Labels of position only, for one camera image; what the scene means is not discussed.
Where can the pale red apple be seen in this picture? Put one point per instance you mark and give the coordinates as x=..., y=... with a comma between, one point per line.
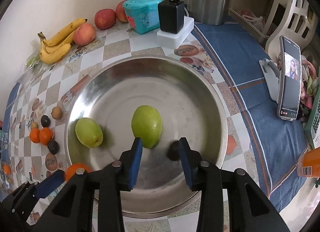
x=84, y=34

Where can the teal plastic box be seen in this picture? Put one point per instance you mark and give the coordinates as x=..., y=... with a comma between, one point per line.
x=142, y=14

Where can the pink clothes pile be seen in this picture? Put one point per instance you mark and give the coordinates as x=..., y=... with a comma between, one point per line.
x=308, y=72

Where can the smartphone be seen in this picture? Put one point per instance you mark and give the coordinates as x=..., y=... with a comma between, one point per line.
x=291, y=92

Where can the yellow banana bunch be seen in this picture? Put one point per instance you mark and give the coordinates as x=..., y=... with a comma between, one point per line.
x=56, y=54

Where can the grey phone stand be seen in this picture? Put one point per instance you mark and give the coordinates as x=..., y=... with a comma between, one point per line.
x=271, y=72

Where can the orange tangerine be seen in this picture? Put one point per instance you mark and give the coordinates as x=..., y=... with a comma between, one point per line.
x=6, y=169
x=46, y=136
x=71, y=172
x=34, y=136

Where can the brown kiwi fruit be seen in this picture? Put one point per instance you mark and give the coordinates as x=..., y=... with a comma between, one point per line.
x=34, y=125
x=57, y=112

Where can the white power strip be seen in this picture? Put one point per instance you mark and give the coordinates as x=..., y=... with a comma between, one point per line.
x=175, y=39

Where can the black charger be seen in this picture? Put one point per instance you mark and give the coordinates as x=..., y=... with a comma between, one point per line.
x=170, y=17

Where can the steel basin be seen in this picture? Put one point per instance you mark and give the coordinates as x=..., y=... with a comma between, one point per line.
x=175, y=102

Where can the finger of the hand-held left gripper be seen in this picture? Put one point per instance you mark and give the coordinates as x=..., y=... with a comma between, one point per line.
x=50, y=183

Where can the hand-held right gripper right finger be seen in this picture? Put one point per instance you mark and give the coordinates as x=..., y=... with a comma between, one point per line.
x=186, y=164

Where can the white plastic chair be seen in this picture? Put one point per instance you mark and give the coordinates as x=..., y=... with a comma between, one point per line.
x=297, y=9

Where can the white plastic bag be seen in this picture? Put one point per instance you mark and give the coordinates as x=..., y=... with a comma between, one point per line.
x=252, y=19

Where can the green oval fruit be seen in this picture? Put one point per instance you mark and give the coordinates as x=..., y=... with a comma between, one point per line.
x=147, y=129
x=88, y=132

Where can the orange packet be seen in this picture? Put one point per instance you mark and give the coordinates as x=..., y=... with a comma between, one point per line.
x=308, y=162

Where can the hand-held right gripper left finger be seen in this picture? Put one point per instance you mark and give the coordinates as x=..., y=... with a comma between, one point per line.
x=135, y=164

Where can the clear plastic box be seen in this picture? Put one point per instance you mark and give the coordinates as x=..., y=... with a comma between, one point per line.
x=3, y=183

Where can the printed checkered tablecloth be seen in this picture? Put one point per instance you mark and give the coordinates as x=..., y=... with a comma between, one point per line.
x=145, y=47

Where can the clear plastic fruit package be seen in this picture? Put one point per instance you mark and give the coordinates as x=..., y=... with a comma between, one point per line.
x=31, y=63

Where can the green calculator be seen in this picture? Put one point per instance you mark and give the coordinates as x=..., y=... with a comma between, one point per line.
x=315, y=122

